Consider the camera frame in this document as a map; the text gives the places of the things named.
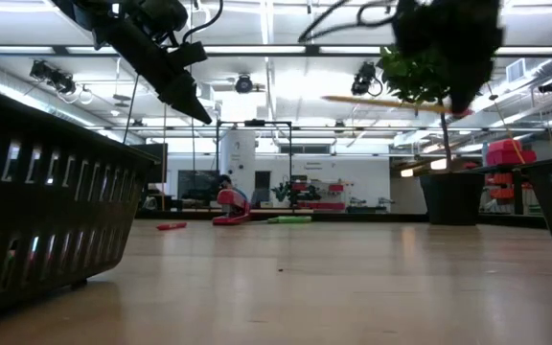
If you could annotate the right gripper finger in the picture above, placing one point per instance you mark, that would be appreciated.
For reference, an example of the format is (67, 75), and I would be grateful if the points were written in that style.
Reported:
(465, 86)

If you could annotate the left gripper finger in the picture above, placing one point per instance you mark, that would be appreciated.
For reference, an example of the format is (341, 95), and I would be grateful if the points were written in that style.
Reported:
(187, 98)

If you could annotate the yellow pencil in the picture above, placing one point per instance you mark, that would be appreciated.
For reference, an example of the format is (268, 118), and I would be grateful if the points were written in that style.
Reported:
(376, 103)

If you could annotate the black background robot arm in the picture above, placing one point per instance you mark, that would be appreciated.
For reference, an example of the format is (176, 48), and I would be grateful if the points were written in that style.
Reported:
(300, 191)

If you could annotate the red storage bins stack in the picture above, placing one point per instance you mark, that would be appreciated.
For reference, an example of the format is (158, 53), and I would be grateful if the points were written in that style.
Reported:
(508, 153)

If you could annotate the shelf with red bins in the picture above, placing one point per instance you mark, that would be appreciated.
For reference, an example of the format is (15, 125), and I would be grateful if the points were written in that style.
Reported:
(331, 194)

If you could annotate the round black ceiling lamp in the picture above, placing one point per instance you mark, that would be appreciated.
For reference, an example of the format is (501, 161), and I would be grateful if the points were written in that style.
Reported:
(244, 84)

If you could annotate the black monitor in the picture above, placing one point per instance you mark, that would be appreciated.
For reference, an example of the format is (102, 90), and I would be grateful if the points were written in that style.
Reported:
(154, 163)

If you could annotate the white cylindrical column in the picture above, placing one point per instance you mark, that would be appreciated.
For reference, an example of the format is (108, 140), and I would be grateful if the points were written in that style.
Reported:
(237, 153)

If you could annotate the black ceiling fixture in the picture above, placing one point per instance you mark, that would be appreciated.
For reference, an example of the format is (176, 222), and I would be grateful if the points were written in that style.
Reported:
(549, 86)

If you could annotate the person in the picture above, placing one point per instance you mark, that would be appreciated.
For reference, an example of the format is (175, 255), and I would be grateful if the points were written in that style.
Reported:
(225, 181)

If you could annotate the green plant in black pot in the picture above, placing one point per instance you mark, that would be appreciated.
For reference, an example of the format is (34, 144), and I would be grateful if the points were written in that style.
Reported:
(451, 199)

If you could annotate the red stapler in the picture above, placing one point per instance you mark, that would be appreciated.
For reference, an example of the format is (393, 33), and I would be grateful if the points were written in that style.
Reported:
(232, 207)

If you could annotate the black shelf rack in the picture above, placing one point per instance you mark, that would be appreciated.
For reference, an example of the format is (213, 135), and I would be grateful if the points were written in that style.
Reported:
(518, 191)

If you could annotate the red crayon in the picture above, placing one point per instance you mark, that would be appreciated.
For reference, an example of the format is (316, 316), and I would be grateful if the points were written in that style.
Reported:
(170, 225)

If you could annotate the black metal gantry frame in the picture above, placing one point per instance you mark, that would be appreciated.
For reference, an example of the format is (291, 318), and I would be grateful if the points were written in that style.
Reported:
(254, 123)

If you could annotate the dark wall board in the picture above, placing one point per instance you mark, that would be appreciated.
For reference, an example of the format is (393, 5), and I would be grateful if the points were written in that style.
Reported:
(194, 184)

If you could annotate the black ceiling camera cluster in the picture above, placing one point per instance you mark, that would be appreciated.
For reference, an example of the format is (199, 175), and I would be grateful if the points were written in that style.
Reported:
(53, 76)

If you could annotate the black overhead camera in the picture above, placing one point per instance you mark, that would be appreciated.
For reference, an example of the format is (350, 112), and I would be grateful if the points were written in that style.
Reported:
(364, 79)

